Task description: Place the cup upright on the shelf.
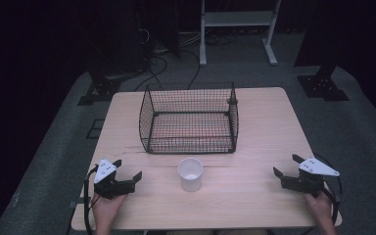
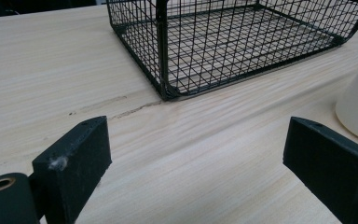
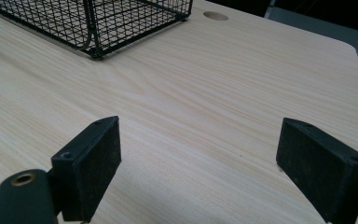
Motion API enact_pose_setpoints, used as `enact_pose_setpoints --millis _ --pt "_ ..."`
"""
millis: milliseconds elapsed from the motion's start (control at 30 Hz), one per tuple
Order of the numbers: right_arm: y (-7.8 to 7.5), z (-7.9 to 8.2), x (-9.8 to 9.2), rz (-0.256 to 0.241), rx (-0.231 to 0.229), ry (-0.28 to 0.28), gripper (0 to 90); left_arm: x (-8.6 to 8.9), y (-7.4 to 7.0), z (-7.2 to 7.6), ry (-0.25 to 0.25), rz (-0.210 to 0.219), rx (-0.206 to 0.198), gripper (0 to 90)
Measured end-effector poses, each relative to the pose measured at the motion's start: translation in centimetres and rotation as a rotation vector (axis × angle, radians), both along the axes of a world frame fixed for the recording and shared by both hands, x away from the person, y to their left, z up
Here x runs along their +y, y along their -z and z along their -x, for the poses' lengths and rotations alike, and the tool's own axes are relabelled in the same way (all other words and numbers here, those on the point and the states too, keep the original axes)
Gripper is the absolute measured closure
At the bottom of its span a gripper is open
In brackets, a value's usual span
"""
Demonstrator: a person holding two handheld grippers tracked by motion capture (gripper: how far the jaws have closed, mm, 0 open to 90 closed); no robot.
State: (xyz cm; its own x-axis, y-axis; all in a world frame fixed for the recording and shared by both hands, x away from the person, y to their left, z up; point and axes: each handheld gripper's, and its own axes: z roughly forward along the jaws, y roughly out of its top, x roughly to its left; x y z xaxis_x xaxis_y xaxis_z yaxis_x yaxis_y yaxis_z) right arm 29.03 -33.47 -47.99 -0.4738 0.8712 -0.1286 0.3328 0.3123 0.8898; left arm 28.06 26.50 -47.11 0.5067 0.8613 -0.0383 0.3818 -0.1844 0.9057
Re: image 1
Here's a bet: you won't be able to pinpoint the person's right hand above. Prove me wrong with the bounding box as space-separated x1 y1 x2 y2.
305 192 336 228

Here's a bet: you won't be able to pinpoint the black metal stand base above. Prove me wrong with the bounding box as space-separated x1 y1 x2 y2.
76 69 125 107
294 61 351 103

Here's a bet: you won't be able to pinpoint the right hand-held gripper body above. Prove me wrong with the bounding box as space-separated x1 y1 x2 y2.
280 156 341 199

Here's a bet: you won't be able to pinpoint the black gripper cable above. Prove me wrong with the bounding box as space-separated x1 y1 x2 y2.
82 164 99 235
312 152 344 226

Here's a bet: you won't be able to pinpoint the black wire mesh basket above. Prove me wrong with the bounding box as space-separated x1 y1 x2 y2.
138 81 240 156

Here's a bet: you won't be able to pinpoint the person's left hand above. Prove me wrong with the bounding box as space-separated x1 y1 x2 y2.
91 193 127 228

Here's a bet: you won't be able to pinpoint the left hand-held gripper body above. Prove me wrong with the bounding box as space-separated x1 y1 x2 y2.
93 158 136 201

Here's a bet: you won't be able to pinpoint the white metal desk frame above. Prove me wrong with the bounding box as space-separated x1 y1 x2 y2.
199 0 283 68

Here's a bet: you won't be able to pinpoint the black floor cable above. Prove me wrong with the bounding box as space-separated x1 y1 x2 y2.
179 48 202 90
132 54 169 93

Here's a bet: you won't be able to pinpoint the white cup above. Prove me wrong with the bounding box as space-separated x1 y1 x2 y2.
177 157 205 193

